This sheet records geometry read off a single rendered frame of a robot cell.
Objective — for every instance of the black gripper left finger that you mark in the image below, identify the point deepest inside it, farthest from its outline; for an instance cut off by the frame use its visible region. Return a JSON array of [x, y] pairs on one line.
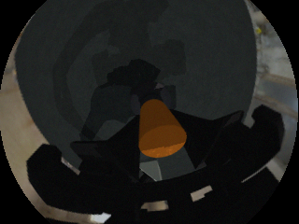
[[122, 148]]

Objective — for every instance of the orange knob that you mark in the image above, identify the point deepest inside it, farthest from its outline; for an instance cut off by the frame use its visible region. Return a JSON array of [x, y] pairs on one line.
[[160, 133]]

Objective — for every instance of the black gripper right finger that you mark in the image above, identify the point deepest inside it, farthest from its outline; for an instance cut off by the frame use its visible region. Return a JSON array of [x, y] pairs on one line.
[[203, 134]]

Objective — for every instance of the black round pedestal with silver shaft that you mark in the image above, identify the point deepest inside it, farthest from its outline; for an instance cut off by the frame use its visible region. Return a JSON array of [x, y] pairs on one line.
[[149, 91]]

